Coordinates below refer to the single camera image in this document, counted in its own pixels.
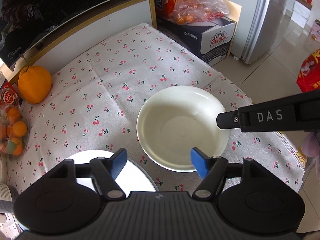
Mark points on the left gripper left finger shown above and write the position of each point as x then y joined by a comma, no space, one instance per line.
106,170

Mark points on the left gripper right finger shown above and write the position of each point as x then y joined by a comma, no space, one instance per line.
212,172

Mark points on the small white ceramic bowl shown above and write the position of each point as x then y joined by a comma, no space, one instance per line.
131,178

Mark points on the large cream plastic bowl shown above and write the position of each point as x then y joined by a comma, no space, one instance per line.
177,119

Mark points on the red gift box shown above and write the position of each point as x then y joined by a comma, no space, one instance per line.
309,75

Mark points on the cherry print tablecloth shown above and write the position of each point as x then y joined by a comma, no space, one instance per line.
95,100

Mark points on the clear jar of kumquats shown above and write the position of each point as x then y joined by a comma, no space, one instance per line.
14,132

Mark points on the dark tea jar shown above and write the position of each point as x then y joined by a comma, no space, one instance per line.
8,196

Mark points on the large orange by microwave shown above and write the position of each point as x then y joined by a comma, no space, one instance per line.
34,83

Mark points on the Ganten water carton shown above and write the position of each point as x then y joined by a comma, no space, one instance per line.
209,41

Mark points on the silver refrigerator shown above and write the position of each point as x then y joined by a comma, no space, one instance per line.
264,29

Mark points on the red tin can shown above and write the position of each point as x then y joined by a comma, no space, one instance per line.
9,96

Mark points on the plastic bag of oranges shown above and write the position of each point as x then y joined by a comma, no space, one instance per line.
191,11

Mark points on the white cabinet with wood trim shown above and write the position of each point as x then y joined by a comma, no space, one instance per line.
79,34

